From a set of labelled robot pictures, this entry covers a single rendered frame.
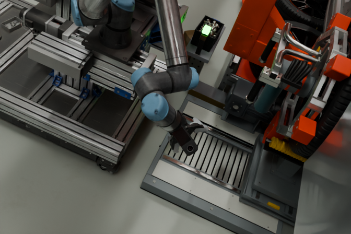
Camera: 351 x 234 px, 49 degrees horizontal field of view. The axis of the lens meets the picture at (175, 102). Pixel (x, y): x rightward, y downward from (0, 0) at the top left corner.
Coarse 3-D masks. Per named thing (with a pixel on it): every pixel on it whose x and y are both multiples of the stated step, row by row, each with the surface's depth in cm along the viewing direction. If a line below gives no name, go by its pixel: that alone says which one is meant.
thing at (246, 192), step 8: (256, 144) 243; (256, 152) 242; (256, 160) 237; (248, 168) 235; (248, 176) 225; (248, 184) 224; (248, 192) 220; (256, 192) 218; (240, 200) 220; (248, 200) 218; (256, 200) 215; (264, 200) 219; (272, 200) 220; (256, 208) 220; (264, 208) 218; (272, 208) 215; (280, 208) 218; (288, 208) 217; (280, 216) 217; (288, 216) 215
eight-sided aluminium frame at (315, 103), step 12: (324, 36) 184; (336, 36) 167; (312, 48) 199; (336, 48) 160; (288, 96) 207; (312, 96) 157; (324, 96) 157; (288, 108) 207; (312, 108) 159; (288, 120) 199; (288, 132) 172
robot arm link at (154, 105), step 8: (152, 96) 114; (160, 96) 113; (144, 104) 113; (152, 104) 112; (160, 104) 112; (168, 104) 116; (144, 112) 113; (152, 112) 112; (160, 112) 112; (168, 112) 115; (152, 120) 115; (160, 120) 115; (168, 120) 117
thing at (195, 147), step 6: (180, 126) 127; (174, 132) 127; (180, 132) 127; (186, 132) 127; (180, 138) 127; (186, 138) 127; (192, 138) 129; (180, 144) 127; (186, 144) 127; (192, 144) 127; (186, 150) 127; (192, 150) 127
